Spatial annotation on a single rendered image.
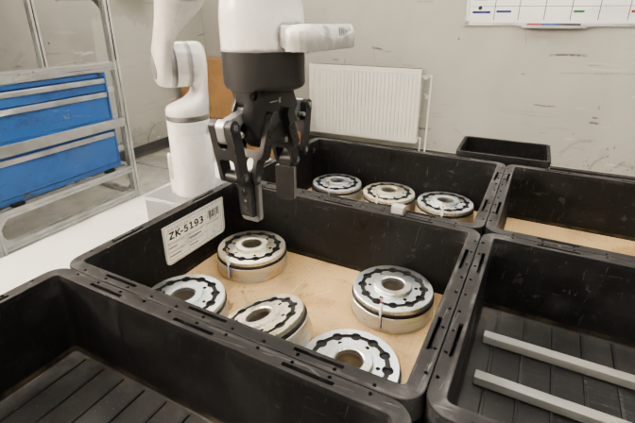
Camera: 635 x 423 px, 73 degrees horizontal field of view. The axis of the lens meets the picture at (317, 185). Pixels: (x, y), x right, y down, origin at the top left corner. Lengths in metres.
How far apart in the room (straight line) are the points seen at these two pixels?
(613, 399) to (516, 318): 0.13
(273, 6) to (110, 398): 0.41
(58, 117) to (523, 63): 3.07
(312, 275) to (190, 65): 0.51
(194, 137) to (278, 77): 0.60
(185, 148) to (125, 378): 0.55
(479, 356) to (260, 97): 0.37
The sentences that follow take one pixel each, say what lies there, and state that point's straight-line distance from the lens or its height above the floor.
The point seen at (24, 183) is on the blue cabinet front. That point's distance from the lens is 2.58.
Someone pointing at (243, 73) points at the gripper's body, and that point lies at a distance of 0.38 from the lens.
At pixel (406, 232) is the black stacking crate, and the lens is 0.60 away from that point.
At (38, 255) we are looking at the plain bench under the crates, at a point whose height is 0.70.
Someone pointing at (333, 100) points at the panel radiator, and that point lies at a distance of 3.88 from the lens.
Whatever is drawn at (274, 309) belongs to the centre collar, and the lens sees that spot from 0.49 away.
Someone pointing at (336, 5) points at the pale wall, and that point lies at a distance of 3.94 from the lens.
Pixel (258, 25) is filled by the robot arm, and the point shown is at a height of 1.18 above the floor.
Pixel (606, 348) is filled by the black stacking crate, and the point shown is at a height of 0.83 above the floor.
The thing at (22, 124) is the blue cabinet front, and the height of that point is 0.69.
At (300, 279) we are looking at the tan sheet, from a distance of 0.63.
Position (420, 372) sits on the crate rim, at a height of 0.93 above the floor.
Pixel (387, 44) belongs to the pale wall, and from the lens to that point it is 3.78.
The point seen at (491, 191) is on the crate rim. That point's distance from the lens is 0.72.
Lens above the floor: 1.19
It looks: 22 degrees down
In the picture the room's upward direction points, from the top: straight up
